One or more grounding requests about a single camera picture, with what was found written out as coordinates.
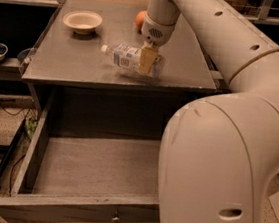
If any black floor cable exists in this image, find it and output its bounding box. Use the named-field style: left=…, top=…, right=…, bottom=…
left=0, top=66, right=37, bottom=119

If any orange fruit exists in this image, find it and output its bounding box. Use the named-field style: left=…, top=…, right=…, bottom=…
left=135, top=10, right=147, bottom=30

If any black floor bar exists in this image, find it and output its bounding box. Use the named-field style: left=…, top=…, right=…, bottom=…
left=0, top=119, right=26, bottom=190

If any open grey top drawer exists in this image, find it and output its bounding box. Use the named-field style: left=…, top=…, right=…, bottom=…
left=0, top=87, right=170, bottom=223

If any clear plastic cup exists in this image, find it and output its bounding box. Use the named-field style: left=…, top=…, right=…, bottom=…
left=17, top=48, right=37, bottom=64

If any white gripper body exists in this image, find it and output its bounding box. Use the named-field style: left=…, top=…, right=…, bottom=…
left=141, top=15, right=176, bottom=47

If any clear plastic water bottle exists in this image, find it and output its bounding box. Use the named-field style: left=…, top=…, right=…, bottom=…
left=100, top=44, right=165, bottom=78

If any metal drawer knob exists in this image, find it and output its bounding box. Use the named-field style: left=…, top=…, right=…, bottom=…
left=111, top=210, right=120, bottom=223

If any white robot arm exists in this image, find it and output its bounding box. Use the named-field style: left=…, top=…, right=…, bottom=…
left=141, top=0, right=279, bottom=223

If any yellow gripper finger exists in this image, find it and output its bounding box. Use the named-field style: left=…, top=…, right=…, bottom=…
left=139, top=42, right=159, bottom=75

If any grey wooden cabinet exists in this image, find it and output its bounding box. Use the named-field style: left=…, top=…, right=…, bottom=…
left=17, top=0, right=226, bottom=133

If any beige paper bowl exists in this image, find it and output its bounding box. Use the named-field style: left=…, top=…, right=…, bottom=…
left=62, top=10, right=103, bottom=35

